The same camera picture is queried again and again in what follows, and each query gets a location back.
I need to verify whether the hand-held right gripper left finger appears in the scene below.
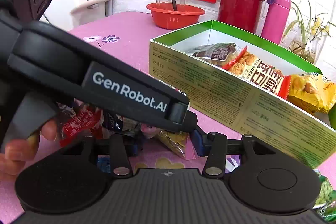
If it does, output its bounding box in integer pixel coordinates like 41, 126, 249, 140
63, 133, 145, 178

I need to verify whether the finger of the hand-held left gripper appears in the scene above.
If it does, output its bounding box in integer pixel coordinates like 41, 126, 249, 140
165, 103, 198, 133

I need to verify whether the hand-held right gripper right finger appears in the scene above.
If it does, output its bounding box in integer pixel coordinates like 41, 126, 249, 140
190, 126, 273, 178

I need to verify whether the green cardboard box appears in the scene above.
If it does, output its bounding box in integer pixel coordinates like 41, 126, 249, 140
149, 20, 336, 169

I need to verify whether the pile of assorted snacks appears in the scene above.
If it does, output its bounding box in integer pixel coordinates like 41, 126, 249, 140
56, 101, 196, 169

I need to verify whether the brown pastry packet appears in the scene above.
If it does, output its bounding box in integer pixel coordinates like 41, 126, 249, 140
192, 42, 242, 67

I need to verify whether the red snack bag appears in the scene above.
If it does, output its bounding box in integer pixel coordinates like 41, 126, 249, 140
223, 46, 292, 100

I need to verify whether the yellow snack packet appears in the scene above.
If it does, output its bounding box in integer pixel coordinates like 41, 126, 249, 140
286, 72, 336, 114

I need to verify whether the green snack packet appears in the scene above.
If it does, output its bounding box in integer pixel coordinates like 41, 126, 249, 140
312, 169, 336, 223

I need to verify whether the person's left hand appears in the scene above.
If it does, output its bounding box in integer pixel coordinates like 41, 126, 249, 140
0, 120, 58, 182

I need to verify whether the pink floral tablecloth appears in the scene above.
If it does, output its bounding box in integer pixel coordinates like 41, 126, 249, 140
0, 11, 336, 214

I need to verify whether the red plastic bowl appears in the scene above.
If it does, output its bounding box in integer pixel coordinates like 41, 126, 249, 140
146, 2, 206, 30

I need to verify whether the pink bottle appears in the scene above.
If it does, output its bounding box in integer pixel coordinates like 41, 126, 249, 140
260, 0, 292, 45

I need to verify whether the glass vase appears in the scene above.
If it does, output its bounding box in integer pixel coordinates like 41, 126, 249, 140
287, 32, 319, 64

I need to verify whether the green plant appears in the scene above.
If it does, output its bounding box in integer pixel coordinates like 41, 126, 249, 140
285, 0, 331, 56

